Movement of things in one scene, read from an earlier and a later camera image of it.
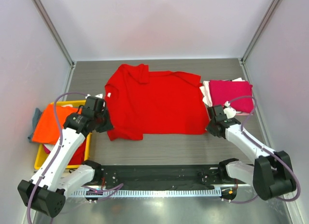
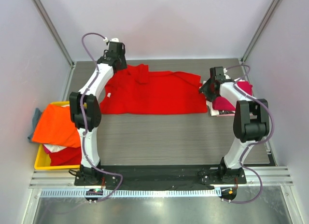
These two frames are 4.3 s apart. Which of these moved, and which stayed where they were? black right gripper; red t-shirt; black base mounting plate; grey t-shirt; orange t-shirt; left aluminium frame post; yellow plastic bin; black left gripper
Moved: black right gripper; red t-shirt; black left gripper
Stayed: left aluminium frame post; grey t-shirt; yellow plastic bin; black base mounting plate; orange t-shirt
